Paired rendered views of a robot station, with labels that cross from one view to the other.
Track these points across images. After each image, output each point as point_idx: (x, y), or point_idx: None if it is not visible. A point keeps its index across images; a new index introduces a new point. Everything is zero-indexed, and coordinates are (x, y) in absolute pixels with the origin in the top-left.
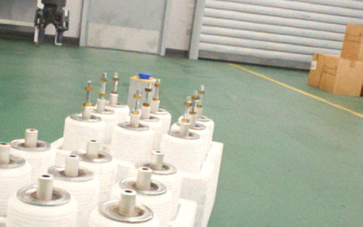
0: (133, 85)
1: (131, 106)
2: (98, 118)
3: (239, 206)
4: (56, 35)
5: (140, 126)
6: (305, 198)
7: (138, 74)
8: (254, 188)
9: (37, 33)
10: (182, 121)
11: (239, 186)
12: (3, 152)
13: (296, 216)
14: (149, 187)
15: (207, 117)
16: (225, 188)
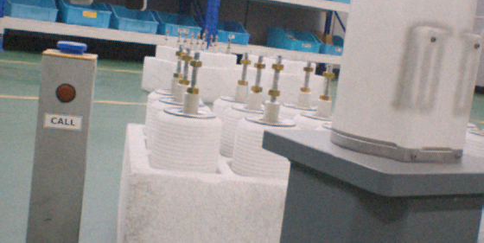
0: (94, 72)
1: (90, 116)
2: (329, 124)
3: (110, 203)
4: None
5: (313, 115)
6: (22, 172)
7: (79, 46)
8: (3, 190)
9: None
10: (309, 91)
11: (3, 198)
12: None
13: (105, 182)
14: None
15: (163, 89)
16: (28, 206)
